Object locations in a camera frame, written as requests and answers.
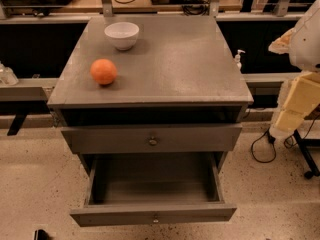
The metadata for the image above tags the black cable coil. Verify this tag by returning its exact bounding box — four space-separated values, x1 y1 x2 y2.
181 0 211 17

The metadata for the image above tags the grey wooden drawer cabinet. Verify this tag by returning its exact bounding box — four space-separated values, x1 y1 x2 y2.
46 14 255 178

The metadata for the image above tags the black floor cable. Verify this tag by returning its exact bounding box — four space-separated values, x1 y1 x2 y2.
250 114 320 164

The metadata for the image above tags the orange ball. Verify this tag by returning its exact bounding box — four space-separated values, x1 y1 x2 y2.
90 59 117 85

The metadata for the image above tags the grey top drawer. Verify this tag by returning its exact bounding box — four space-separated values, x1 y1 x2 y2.
61 123 242 154

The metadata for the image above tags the black rolling stand leg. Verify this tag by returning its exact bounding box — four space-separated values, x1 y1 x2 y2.
293 130 320 179

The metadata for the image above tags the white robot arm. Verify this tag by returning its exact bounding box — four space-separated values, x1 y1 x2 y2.
268 0 320 138

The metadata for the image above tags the grey drawer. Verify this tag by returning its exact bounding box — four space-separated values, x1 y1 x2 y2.
61 123 242 154
70 153 236 227

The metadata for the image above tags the small black floor object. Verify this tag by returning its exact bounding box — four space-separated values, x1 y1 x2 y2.
33 229 49 240

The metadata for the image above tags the white ceramic bowl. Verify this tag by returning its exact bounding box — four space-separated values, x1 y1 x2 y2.
104 22 140 50

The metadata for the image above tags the white pump bottle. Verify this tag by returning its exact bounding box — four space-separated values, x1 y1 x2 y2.
234 49 246 70

